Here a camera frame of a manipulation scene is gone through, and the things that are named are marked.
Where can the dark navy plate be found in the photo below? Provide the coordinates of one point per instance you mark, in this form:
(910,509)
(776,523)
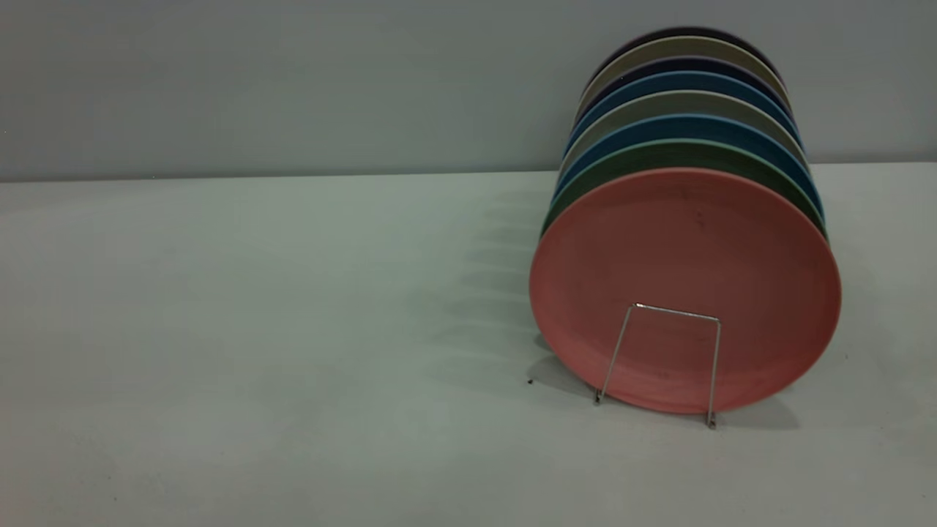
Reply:
(688,64)

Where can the pink round plate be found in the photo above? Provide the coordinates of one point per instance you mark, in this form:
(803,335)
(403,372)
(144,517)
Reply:
(688,256)

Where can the teal green plate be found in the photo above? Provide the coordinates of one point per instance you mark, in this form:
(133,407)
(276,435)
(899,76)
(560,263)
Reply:
(688,152)

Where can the beige plate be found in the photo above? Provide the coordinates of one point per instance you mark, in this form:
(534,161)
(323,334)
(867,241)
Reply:
(688,47)
(688,102)

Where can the blue plate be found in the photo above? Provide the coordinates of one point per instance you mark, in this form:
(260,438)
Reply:
(688,80)
(688,126)

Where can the dark purple plate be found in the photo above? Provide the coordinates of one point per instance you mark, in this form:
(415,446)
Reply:
(688,31)

